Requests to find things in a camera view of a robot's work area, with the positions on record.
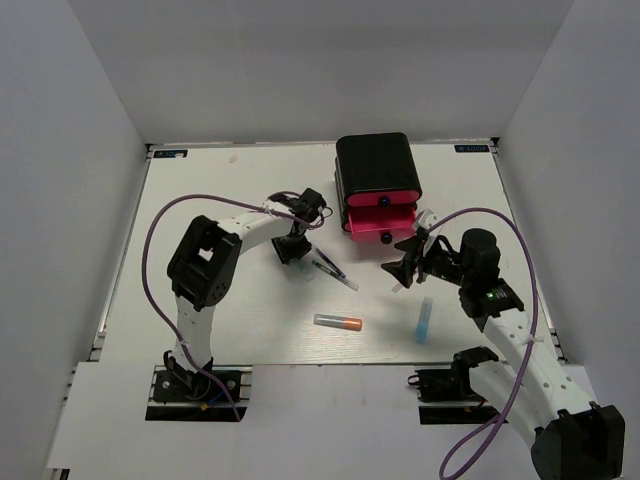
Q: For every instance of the right blue corner label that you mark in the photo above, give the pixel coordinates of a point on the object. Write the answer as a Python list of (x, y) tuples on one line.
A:
[(471, 148)]

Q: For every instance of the blue highlighter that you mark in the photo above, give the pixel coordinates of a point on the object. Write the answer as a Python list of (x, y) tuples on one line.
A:
[(423, 321)]

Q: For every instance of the green highlighter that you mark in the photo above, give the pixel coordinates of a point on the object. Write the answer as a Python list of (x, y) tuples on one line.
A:
[(305, 272)]

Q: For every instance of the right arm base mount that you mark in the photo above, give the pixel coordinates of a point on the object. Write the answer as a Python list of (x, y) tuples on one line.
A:
[(441, 402)]

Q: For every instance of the left blue corner label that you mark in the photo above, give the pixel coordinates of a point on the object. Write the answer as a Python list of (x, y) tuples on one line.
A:
[(170, 154)]

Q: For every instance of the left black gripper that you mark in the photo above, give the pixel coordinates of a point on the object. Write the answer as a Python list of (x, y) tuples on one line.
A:
[(298, 251)]

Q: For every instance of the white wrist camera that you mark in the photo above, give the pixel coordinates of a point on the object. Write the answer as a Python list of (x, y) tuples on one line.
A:
[(424, 225), (291, 200)]

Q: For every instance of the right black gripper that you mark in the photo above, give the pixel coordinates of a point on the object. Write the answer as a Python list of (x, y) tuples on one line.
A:
[(404, 269)]

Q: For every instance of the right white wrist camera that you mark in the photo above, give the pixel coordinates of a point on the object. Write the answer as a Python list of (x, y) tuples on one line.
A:
[(424, 225)]

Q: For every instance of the green pen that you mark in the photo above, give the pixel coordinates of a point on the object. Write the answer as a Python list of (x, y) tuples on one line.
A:
[(328, 271)]

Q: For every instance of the blue corner label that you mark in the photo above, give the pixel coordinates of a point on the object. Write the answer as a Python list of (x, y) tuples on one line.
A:
[(471, 148), (170, 154)]

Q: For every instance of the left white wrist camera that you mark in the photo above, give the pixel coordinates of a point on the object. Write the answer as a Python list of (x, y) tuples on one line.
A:
[(291, 200)]

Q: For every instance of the black drawer cabinet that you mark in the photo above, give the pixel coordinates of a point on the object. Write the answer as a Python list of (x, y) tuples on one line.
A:
[(373, 162)]

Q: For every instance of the orange highlighter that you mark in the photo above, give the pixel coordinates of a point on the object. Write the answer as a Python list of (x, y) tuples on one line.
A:
[(338, 322)]

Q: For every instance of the pink drawer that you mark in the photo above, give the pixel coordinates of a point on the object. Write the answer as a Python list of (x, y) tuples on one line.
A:
[(384, 224), (379, 198)]

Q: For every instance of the purple pen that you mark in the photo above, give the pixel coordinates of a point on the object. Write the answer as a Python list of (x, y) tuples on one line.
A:
[(329, 262)]

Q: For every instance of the pink top drawer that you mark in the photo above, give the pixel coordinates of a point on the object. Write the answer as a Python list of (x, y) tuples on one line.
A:
[(379, 198)]

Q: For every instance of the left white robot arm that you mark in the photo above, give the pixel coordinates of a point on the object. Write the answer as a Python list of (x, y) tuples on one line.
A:
[(202, 268)]

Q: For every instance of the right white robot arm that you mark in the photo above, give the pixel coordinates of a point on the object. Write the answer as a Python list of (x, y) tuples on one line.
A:
[(568, 434)]

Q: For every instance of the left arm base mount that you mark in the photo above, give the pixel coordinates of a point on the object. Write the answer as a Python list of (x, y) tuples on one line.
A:
[(171, 401)]

